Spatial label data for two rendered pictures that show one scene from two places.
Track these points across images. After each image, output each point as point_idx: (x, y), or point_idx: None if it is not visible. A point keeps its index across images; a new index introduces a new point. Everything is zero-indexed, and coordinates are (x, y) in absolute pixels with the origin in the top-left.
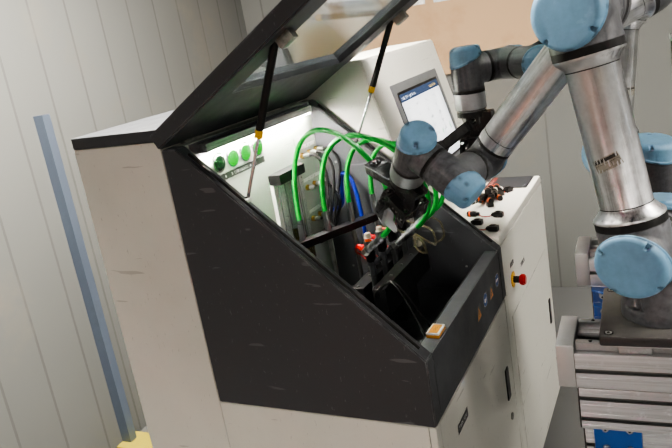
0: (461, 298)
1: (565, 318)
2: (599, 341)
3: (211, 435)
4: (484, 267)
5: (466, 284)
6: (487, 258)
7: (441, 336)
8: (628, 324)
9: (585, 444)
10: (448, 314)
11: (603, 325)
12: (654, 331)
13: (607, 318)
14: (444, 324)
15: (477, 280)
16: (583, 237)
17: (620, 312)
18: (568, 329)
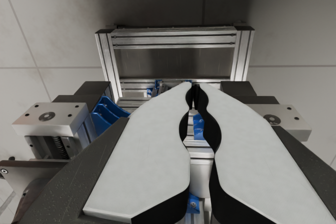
0: None
1: (63, 128)
2: (0, 162)
3: None
4: None
5: None
6: None
7: None
8: (25, 180)
9: (82, 84)
10: None
11: (14, 168)
12: (22, 191)
13: (27, 171)
14: None
15: None
16: (305, 135)
17: (43, 177)
18: (43, 131)
